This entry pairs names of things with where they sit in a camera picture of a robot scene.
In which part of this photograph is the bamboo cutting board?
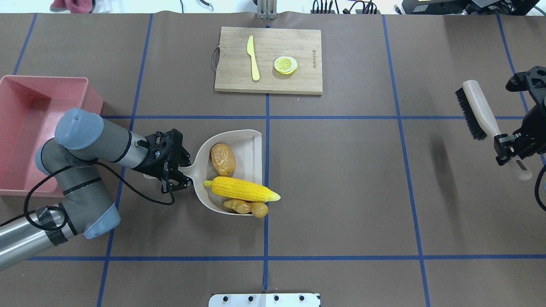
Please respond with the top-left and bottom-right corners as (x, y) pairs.
(214, 26), (323, 96)

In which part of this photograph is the beige hand brush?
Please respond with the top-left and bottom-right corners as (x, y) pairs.
(456, 80), (532, 181)

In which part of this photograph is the aluminium frame post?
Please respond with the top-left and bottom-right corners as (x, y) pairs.
(253, 0), (278, 20)

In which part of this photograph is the pink cloth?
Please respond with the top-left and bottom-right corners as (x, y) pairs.
(49, 0), (96, 14)

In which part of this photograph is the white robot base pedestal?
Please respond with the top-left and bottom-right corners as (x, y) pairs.
(208, 293), (321, 307)

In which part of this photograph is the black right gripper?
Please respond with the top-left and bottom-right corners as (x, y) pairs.
(494, 66), (546, 166)

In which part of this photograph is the yellow plastic knife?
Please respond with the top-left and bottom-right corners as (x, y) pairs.
(246, 35), (261, 82)

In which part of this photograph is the pink plastic bin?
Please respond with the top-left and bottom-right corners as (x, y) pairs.
(0, 75), (104, 196)

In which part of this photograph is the tan toy ginger root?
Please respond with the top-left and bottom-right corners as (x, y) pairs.
(224, 200), (269, 218)

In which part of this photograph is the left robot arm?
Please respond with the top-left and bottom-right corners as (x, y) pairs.
(0, 107), (192, 270)

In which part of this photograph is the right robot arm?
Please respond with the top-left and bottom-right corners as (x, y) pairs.
(494, 66), (546, 166)

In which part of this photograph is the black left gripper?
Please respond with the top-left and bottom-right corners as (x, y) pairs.
(132, 129), (192, 194)

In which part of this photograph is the yellow toy corn cob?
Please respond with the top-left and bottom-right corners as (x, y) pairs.
(203, 176), (281, 203)

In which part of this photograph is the brown toy potato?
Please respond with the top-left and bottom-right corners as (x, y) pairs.
(210, 143), (237, 177)

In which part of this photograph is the yellow lemon slice toy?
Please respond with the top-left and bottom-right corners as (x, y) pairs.
(273, 56), (298, 75)

